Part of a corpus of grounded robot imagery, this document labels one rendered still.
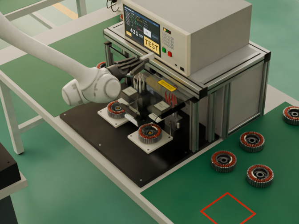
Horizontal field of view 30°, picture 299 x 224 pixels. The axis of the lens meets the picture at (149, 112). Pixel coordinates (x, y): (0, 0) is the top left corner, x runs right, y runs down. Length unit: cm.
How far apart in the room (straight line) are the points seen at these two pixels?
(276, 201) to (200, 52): 69
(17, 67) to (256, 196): 156
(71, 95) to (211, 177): 72
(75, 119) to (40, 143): 111
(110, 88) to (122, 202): 145
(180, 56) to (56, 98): 85
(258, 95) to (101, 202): 122
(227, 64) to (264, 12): 278
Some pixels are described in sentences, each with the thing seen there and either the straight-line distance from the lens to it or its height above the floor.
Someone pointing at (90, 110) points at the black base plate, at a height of 77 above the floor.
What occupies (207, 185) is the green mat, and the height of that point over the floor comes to 75.
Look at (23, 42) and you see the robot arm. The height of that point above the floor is 143.
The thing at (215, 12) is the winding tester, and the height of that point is 132.
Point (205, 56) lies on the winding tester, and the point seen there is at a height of 117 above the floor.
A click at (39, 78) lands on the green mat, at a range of 311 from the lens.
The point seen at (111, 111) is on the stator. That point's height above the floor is 82.
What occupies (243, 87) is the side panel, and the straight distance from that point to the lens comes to 255.
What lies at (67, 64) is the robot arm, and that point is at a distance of 204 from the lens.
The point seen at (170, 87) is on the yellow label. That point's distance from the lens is 240.
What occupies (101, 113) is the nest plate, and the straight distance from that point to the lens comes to 274.
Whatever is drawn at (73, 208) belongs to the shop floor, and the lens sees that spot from 337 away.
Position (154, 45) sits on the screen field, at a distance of 248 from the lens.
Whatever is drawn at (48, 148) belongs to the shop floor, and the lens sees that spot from 378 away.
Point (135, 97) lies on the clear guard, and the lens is 236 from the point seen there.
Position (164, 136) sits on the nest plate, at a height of 78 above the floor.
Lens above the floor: 249
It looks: 39 degrees down
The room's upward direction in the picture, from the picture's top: 3 degrees counter-clockwise
